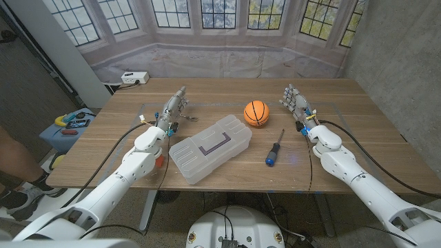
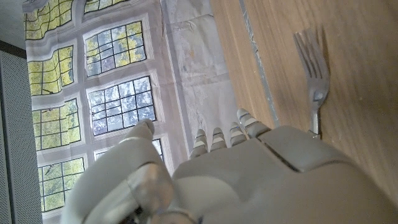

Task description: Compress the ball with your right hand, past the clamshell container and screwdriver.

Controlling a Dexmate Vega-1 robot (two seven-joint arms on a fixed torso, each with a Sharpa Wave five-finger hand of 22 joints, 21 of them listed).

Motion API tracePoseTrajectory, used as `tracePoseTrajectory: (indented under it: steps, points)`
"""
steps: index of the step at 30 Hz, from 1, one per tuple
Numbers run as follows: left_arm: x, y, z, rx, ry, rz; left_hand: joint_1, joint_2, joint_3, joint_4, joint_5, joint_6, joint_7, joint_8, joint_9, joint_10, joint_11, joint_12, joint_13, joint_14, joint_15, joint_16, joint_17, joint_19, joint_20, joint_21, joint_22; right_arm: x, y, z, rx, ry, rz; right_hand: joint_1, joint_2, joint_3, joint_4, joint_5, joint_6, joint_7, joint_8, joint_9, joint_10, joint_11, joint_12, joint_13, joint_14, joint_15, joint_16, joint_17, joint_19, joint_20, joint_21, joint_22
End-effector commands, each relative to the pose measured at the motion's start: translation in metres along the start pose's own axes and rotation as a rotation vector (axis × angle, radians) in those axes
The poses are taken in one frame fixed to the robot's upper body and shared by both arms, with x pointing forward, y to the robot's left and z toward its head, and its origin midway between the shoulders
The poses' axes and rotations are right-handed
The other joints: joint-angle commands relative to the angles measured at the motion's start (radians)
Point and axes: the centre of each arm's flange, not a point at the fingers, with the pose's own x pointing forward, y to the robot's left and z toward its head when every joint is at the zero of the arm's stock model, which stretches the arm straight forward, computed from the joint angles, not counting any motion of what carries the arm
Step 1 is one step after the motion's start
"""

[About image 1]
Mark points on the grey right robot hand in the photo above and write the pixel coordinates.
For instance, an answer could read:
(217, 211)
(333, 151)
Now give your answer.
(298, 103)

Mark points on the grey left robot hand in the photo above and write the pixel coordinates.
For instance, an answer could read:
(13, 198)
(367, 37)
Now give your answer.
(170, 112)

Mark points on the orange mini basketball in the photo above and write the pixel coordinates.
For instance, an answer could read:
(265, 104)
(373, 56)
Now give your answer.
(256, 113)

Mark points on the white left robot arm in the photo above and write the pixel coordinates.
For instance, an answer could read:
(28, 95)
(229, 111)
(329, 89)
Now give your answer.
(113, 182)

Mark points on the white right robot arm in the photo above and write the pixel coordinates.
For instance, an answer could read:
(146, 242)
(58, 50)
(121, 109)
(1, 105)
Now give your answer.
(361, 186)

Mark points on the clear plastic clamshell container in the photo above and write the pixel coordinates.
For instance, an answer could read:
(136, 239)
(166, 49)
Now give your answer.
(206, 151)

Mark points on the grey tape outline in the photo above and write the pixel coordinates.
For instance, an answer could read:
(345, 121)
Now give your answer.
(213, 103)

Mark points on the white power strip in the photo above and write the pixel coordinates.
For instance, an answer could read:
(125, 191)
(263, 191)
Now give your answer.
(135, 78)

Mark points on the red orange plastic piece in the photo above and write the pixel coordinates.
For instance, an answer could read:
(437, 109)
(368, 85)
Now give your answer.
(160, 162)

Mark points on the printed window backdrop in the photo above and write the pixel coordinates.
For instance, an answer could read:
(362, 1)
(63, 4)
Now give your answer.
(220, 58)

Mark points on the grey table leg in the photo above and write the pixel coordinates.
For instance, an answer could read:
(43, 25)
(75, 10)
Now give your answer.
(324, 215)
(148, 210)

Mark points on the small red flat item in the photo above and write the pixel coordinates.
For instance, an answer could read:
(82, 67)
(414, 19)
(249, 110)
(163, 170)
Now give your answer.
(69, 132)

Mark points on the blue stool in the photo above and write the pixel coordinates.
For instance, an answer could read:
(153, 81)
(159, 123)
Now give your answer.
(55, 139)

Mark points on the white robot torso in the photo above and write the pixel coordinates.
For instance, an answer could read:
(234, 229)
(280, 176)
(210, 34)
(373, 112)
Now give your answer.
(237, 224)

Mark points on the person with grey sneakers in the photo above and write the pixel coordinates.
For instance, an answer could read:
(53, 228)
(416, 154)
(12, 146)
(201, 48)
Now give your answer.
(17, 162)

